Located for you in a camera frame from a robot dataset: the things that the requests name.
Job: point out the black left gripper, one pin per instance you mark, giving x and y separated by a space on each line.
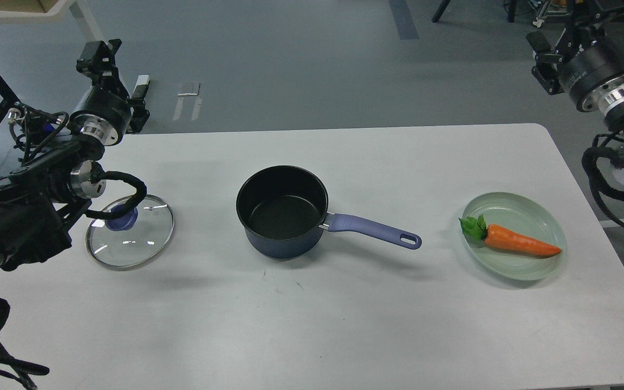
101 114

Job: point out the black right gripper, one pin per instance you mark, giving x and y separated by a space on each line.
583 63

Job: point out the glass pot lid blue knob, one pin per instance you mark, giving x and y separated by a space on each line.
134 240

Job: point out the blue saucepan with handle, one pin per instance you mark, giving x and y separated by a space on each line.
284 212

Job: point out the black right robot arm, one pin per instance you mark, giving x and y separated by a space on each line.
603 162

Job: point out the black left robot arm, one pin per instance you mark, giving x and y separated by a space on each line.
60 179

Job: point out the light green plate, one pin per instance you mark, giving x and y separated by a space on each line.
522 215

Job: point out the orange toy carrot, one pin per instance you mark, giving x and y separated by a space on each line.
501 238

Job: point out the white table frame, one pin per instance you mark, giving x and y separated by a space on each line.
21 12

